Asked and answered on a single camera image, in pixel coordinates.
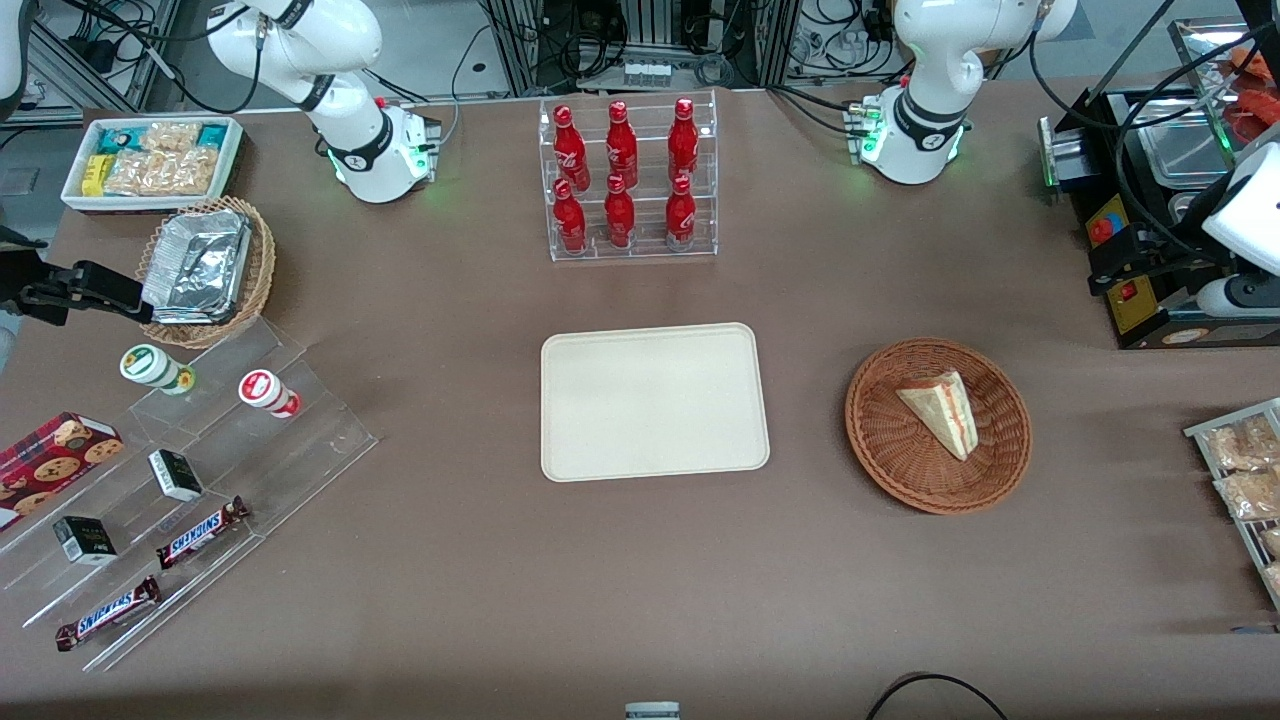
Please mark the red cola bottle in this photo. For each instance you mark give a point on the red cola bottle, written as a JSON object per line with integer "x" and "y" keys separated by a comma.
{"x": 568, "y": 150}
{"x": 569, "y": 222}
{"x": 680, "y": 214}
{"x": 621, "y": 145}
{"x": 619, "y": 216}
{"x": 683, "y": 140}

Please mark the stacked foil containers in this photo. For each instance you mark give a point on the stacked foil containers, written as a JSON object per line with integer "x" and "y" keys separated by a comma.
{"x": 195, "y": 265}

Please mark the tray of packaged snacks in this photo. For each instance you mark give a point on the tray of packaged snacks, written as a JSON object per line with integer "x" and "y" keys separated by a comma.
{"x": 1200, "y": 432}

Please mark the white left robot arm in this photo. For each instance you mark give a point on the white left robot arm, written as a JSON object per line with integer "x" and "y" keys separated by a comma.
{"x": 930, "y": 70}

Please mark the red tartan cookie box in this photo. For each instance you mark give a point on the red tartan cookie box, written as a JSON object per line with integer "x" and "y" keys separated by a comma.
{"x": 50, "y": 465}

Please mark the beige plastic tray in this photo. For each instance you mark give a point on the beige plastic tray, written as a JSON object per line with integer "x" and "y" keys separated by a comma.
{"x": 655, "y": 400}

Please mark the white snack bin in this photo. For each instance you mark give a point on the white snack bin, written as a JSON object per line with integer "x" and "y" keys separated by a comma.
{"x": 72, "y": 195}

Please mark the glass display case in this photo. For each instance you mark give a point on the glass display case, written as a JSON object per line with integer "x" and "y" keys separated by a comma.
{"x": 1255, "y": 100}

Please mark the clear acrylic bottle rack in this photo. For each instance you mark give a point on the clear acrylic bottle rack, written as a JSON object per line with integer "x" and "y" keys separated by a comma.
{"x": 645, "y": 250}

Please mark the steel insert pan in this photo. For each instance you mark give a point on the steel insert pan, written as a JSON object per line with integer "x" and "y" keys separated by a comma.
{"x": 1185, "y": 152}

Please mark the triangular sandwich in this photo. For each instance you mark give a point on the triangular sandwich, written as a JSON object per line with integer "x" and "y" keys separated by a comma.
{"x": 945, "y": 412}

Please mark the round brown wicker basket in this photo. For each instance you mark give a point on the round brown wicker basket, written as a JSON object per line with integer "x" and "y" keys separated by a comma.
{"x": 890, "y": 440}

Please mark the clear acrylic stepped display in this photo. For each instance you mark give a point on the clear acrylic stepped display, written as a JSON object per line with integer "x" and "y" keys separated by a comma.
{"x": 290, "y": 450}

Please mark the large clear cracker pack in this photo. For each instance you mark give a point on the large clear cracker pack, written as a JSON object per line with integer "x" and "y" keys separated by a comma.
{"x": 160, "y": 172}

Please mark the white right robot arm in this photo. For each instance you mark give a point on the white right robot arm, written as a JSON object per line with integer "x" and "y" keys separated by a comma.
{"x": 350, "y": 130}

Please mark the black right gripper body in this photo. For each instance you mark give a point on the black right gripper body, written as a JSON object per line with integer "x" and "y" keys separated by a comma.
{"x": 22, "y": 284}

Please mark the teal snack pack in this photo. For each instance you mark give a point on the teal snack pack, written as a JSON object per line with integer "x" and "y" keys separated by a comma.
{"x": 118, "y": 138}
{"x": 213, "y": 133}

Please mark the yellow snack pack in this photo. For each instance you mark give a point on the yellow snack pack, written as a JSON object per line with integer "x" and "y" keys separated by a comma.
{"x": 96, "y": 174}

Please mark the Snickers chocolate bar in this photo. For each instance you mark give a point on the Snickers chocolate bar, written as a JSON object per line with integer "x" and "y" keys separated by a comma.
{"x": 108, "y": 612}
{"x": 203, "y": 532}

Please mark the small black box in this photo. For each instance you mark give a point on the small black box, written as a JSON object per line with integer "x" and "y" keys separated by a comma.
{"x": 175, "y": 475}
{"x": 85, "y": 540}

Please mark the green lid yogurt cup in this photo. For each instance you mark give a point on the green lid yogurt cup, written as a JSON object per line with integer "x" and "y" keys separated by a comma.
{"x": 150, "y": 366}

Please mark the aluminium frame cabinet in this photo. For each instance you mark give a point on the aluminium frame cabinet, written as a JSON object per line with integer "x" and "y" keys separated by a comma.
{"x": 520, "y": 40}

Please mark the black food warmer machine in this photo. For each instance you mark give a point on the black food warmer machine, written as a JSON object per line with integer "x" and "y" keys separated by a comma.
{"x": 1110, "y": 105}

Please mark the red lid yogurt cup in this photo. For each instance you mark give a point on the red lid yogurt cup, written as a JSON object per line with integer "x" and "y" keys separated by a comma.
{"x": 265, "y": 390}

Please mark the small clear cracker pack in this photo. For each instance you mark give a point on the small clear cracker pack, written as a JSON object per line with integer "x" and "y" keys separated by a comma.
{"x": 172, "y": 135}

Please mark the oval light wicker basket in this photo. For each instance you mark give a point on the oval light wicker basket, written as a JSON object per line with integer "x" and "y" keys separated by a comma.
{"x": 258, "y": 270}

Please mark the small grey device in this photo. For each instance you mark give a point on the small grey device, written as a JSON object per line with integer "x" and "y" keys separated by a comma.
{"x": 652, "y": 711}

